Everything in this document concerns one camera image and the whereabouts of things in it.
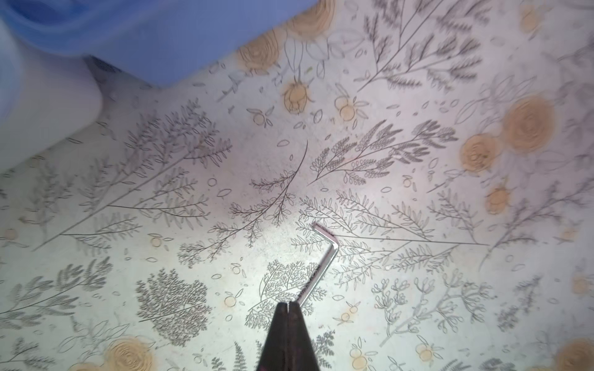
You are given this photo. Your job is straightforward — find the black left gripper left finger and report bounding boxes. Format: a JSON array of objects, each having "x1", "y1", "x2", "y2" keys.
[{"x1": 256, "y1": 302, "x2": 289, "y2": 371}]

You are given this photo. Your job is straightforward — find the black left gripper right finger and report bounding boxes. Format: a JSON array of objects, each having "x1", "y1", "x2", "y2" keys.
[{"x1": 287, "y1": 301, "x2": 320, "y2": 371}]

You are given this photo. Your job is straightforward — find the white lid blue tool box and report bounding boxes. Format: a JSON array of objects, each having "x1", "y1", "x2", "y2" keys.
[{"x1": 1, "y1": 1, "x2": 312, "y2": 170}]

